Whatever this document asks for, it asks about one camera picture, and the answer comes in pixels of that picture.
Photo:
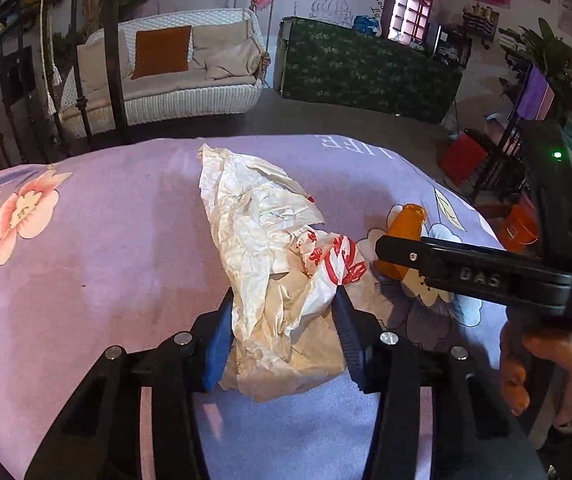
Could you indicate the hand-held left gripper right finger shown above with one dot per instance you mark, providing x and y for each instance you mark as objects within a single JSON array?
[{"x": 348, "y": 332}]

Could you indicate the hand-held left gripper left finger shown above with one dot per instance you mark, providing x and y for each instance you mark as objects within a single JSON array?
[{"x": 218, "y": 342}]

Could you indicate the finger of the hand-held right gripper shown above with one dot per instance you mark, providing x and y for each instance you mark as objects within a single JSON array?
[{"x": 446, "y": 265}]

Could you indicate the orange plastic bottle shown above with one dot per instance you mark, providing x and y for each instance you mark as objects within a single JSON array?
[{"x": 406, "y": 222}]

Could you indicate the red printed plastic bag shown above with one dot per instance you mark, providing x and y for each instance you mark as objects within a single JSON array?
[{"x": 336, "y": 265}]

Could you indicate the white paper bag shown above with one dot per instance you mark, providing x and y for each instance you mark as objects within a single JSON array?
[{"x": 256, "y": 220}]

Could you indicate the person's right hand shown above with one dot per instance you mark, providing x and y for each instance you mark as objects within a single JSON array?
[{"x": 561, "y": 365}]

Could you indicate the orange plastic bucket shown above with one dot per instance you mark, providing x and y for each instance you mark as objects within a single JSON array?
[{"x": 516, "y": 230}]

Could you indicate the black metal rack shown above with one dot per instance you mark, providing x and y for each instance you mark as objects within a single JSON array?
[{"x": 503, "y": 160}]

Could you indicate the red box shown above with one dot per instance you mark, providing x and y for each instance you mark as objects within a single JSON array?
[{"x": 463, "y": 157}]

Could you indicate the purple hanging cloth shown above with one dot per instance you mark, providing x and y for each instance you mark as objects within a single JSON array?
[{"x": 536, "y": 92}]

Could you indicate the purple floral blanket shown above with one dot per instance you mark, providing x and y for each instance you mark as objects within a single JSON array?
[{"x": 115, "y": 260}]

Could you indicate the green potted plant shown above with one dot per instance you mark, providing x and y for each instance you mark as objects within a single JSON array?
[{"x": 551, "y": 60}]

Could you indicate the green floral covered table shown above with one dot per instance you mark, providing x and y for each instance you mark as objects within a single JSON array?
[{"x": 366, "y": 75}]

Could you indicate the white wicker swing sofa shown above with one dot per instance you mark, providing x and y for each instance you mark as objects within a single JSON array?
[{"x": 180, "y": 97}]

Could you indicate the red phone booth cabinet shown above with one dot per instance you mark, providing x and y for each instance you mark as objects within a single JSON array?
[{"x": 410, "y": 0}]

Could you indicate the blue plastic bag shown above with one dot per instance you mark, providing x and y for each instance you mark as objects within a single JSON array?
[{"x": 367, "y": 25}]

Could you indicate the orange-brown cushion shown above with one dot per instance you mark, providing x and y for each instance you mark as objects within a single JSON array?
[{"x": 161, "y": 52}]

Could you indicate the beige cushion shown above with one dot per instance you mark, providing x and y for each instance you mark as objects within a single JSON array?
[
  {"x": 103, "y": 62},
  {"x": 220, "y": 42}
]

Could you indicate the black metal bed frame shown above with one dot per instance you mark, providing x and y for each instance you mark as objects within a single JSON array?
[{"x": 113, "y": 60}]

